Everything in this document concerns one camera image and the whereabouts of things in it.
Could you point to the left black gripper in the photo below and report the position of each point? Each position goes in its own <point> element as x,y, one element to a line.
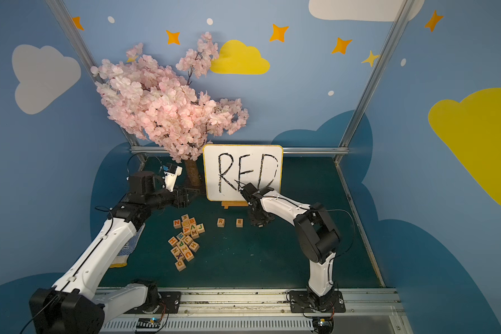
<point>181,197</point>

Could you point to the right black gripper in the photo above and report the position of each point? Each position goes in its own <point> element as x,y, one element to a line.
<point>250,192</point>

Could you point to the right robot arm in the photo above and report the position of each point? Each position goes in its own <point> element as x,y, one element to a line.
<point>318,237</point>

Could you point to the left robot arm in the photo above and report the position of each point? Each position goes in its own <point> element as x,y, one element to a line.
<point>70,305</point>

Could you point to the wooden block letter N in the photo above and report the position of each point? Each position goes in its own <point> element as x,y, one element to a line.
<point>177,224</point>

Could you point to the wooden block letter J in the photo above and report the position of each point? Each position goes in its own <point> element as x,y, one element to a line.
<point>200,228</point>

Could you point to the whiteboard with RED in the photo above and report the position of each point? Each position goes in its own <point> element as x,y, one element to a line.
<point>227,168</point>

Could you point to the wooden block letter X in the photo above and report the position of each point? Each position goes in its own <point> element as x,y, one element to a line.
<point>179,256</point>

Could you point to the wooden block letter D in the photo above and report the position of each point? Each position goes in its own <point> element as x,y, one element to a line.
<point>180,265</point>

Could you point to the pink cherry blossom tree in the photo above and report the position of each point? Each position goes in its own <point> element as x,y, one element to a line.
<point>157,103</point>

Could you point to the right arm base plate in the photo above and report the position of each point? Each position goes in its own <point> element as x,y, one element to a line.
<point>309,302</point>

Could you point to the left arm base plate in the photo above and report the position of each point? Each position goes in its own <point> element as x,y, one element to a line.
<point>165,302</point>

